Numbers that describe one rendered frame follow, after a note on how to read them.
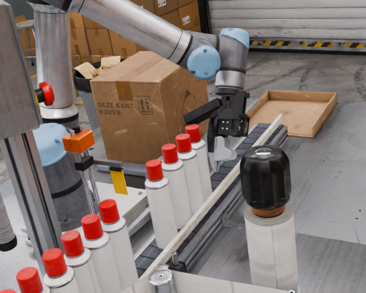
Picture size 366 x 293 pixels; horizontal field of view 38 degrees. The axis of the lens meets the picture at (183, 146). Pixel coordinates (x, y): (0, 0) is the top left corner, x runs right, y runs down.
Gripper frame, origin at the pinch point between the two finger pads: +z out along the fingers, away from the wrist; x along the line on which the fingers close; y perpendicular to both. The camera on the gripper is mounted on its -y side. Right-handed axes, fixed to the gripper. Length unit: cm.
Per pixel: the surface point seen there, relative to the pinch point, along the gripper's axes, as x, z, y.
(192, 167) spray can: -16.6, 0.6, 2.6
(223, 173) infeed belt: 8.6, 1.5, -0.7
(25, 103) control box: -67, -7, 1
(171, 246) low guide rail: -25.7, 17.4, 4.6
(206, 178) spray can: -8.5, 2.9, 2.6
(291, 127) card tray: 47, -15, 5
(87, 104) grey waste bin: 154, -31, -171
